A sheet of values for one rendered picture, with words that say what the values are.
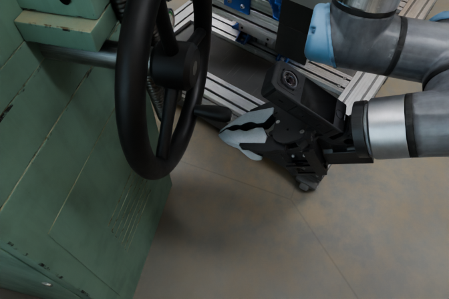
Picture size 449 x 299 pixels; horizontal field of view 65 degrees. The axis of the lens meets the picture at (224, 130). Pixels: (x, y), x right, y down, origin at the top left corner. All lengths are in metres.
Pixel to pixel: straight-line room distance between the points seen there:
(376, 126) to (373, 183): 0.94
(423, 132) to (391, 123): 0.03
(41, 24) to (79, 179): 0.29
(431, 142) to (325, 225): 0.85
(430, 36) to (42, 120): 0.50
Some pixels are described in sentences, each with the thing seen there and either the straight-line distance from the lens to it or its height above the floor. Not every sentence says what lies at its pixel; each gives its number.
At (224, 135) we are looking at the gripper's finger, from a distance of 0.52.
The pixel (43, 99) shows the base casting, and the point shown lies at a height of 0.76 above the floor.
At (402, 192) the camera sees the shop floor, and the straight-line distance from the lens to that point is 1.39.
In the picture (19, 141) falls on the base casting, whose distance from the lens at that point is 0.51.
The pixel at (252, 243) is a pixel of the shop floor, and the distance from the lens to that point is 1.18.
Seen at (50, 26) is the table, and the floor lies 0.87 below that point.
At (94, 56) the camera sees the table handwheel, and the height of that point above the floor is 0.82.
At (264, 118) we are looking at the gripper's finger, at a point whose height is 0.73.
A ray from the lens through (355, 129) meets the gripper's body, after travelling 0.43.
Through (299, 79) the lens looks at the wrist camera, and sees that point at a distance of 0.42.
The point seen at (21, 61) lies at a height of 0.83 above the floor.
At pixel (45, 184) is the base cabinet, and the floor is 0.66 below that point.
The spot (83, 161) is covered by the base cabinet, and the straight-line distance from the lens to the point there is 0.65.
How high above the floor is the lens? 1.12
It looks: 54 degrees down
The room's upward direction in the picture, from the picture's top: straight up
